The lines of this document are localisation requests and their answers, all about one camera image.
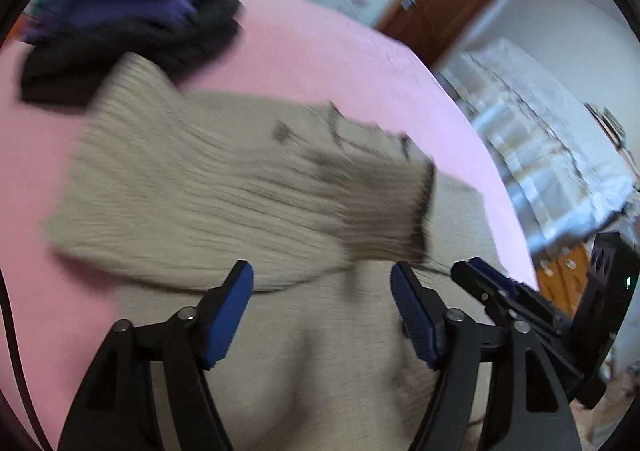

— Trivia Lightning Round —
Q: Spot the black garment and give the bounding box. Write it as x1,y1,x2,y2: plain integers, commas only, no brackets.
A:
20,0,246,107

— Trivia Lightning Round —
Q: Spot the pink bed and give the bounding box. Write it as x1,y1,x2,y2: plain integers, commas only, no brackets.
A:
0,0,541,451

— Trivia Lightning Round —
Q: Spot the beige knit sweater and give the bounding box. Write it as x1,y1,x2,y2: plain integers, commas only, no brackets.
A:
44,52,503,451

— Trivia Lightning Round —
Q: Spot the white lace-covered furniture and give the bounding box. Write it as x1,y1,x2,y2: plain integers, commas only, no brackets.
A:
435,38,636,252

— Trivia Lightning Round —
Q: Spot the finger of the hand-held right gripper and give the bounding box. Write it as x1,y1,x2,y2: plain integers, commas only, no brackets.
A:
469,257,574,328
451,262,571,348

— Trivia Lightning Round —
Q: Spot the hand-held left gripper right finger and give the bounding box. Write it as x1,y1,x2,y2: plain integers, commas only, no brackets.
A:
390,261,583,451

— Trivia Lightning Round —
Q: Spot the stack of books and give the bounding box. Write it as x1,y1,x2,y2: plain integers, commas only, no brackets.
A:
585,104,626,147

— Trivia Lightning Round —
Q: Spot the wooden cabinet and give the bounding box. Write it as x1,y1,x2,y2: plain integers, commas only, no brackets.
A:
537,243,593,317

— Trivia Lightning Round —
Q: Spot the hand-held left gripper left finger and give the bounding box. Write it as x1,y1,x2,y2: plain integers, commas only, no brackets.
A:
57,259,255,451

